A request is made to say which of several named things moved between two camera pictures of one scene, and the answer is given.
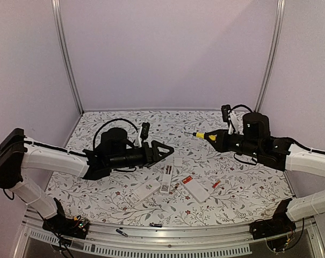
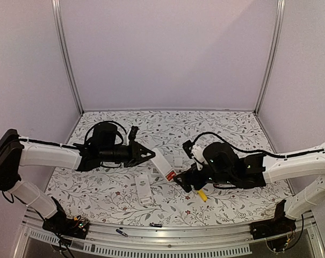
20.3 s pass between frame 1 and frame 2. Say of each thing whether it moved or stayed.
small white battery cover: stayed
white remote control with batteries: moved
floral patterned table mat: stayed
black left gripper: moved
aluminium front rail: stayed
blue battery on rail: stayed
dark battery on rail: stayed
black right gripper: moved
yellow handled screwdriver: moved
